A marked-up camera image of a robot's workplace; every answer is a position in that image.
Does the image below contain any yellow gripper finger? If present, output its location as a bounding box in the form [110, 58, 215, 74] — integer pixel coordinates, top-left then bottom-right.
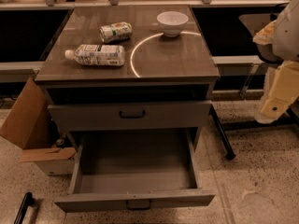
[254, 61, 299, 124]

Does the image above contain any clear plastic water bottle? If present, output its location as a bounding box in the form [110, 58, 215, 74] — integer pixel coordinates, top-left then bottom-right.
[64, 44, 125, 66]

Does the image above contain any closed grey top drawer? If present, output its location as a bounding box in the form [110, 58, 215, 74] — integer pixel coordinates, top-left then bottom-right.
[49, 101, 211, 133]

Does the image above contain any grey drawer cabinet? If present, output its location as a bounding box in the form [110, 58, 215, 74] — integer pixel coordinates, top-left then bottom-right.
[36, 6, 220, 147]

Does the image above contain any open grey middle drawer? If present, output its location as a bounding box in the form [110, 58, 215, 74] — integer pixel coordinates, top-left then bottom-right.
[55, 129, 215, 213]

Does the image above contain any black chair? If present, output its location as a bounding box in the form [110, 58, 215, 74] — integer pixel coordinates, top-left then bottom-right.
[238, 4, 299, 129]

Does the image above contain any white ceramic bowl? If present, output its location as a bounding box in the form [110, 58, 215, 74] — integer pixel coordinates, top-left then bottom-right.
[157, 11, 189, 37]

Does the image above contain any crushed green drink can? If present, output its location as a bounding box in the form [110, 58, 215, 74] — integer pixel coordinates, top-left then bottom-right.
[99, 21, 133, 44]

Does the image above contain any brown cardboard box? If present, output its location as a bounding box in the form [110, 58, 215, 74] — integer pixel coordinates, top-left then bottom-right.
[0, 78, 76, 175]

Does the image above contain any black floor handle bar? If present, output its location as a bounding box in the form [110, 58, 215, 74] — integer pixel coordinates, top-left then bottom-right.
[13, 192, 36, 224]

